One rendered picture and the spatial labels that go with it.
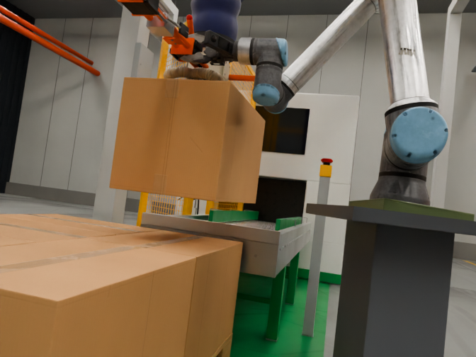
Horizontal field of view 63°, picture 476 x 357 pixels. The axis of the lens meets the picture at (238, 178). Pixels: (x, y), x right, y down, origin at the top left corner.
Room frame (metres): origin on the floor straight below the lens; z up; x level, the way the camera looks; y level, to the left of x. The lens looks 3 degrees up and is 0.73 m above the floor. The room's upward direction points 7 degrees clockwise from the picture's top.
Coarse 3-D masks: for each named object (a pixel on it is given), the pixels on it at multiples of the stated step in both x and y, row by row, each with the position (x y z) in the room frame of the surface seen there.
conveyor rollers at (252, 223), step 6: (222, 222) 2.92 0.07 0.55; (228, 222) 3.00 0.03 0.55; (234, 222) 3.08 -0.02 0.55; (240, 222) 3.25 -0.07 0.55; (246, 222) 3.33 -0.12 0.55; (252, 222) 3.42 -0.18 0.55; (258, 222) 3.58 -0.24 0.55; (264, 222) 3.74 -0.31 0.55; (270, 222) 3.83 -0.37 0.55; (264, 228) 2.84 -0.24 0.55; (270, 228) 2.92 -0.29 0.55
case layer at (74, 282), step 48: (0, 240) 1.03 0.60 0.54; (48, 240) 1.13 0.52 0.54; (96, 240) 1.25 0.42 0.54; (144, 240) 1.39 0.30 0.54; (192, 240) 1.57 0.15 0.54; (0, 288) 0.62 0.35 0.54; (48, 288) 0.64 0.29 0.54; (96, 288) 0.68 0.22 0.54; (144, 288) 0.86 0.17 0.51; (192, 288) 1.16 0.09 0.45; (0, 336) 0.61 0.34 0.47; (48, 336) 0.59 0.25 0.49; (96, 336) 0.70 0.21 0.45; (144, 336) 0.89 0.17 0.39; (192, 336) 1.22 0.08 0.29
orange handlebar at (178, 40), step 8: (144, 16) 1.10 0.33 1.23; (152, 16) 1.12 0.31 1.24; (176, 32) 1.20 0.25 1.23; (168, 40) 1.26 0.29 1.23; (176, 40) 1.25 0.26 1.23; (184, 40) 1.27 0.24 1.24; (192, 64) 1.49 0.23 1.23; (200, 64) 1.48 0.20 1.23; (232, 80) 1.63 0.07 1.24; (240, 80) 1.62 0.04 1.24; (248, 80) 1.60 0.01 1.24
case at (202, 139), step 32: (128, 96) 1.35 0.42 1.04; (160, 96) 1.31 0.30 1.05; (192, 96) 1.28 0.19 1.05; (224, 96) 1.25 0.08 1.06; (128, 128) 1.34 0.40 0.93; (160, 128) 1.31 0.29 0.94; (192, 128) 1.28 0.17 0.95; (224, 128) 1.25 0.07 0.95; (256, 128) 1.67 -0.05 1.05; (128, 160) 1.34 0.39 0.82; (160, 160) 1.31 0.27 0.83; (192, 160) 1.28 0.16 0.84; (224, 160) 1.29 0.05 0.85; (256, 160) 1.74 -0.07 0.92; (160, 192) 1.30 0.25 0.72; (192, 192) 1.27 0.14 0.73; (224, 192) 1.33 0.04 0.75; (256, 192) 1.82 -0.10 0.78
